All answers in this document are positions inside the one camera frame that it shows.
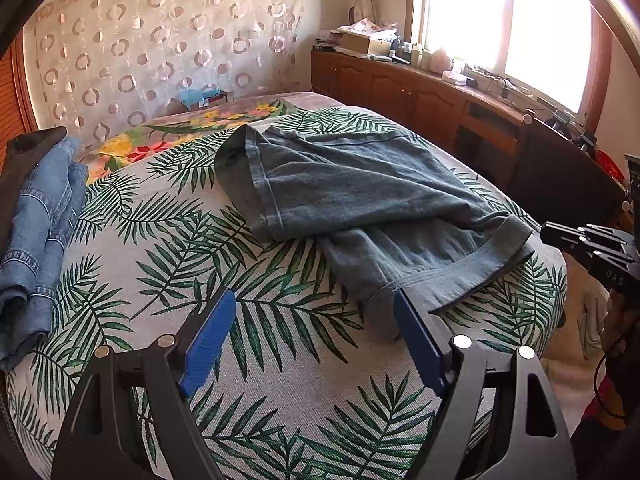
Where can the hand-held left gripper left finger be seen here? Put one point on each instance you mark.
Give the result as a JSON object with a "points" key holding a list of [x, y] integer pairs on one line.
{"points": [[210, 340]]}

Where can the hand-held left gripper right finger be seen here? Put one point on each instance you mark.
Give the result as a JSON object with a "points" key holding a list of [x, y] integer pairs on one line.
{"points": [[417, 340]]}

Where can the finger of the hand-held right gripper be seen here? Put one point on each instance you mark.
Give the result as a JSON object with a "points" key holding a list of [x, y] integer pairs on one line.
{"points": [[562, 237]]}

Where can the dark chair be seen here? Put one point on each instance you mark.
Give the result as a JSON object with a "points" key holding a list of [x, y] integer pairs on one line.
{"points": [[560, 170]]}

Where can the leaf print bedsheet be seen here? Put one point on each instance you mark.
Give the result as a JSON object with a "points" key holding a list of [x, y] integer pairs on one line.
{"points": [[175, 240]]}

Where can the blue denim jeans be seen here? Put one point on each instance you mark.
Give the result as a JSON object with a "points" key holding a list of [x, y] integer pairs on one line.
{"points": [[40, 230]]}

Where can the floral blanket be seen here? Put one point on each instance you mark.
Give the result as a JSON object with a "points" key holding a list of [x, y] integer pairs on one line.
{"points": [[150, 145]]}

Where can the wooden cabinet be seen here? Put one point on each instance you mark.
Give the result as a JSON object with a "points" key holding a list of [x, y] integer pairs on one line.
{"points": [[390, 85]]}

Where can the blue packet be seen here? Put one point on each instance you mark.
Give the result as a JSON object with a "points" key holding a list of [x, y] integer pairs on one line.
{"points": [[200, 99]]}

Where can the window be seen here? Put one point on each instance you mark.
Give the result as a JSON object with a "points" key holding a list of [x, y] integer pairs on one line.
{"points": [[475, 10]]}

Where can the dark cloth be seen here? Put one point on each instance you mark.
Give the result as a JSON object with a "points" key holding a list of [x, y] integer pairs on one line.
{"points": [[30, 145]]}

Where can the cardboard box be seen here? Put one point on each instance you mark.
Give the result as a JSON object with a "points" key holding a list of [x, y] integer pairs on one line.
{"points": [[362, 44]]}

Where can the orange wooden panel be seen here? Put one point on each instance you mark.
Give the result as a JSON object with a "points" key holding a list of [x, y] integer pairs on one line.
{"points": [[17, 110]]}

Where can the circle pattern sheer curtain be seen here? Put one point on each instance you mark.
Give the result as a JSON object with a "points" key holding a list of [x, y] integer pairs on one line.
{"points": [[150, 35]]}

